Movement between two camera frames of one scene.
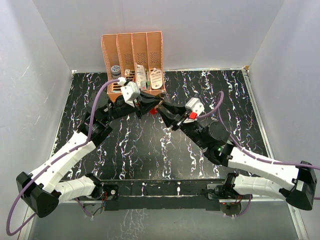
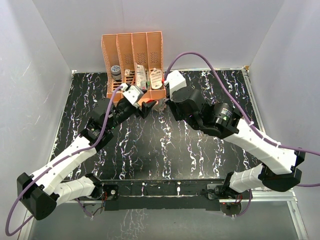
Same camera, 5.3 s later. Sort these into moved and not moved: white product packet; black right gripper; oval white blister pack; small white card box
Moved: black right gripper
Not moved: white product packet; small white card box; oval white blister pack
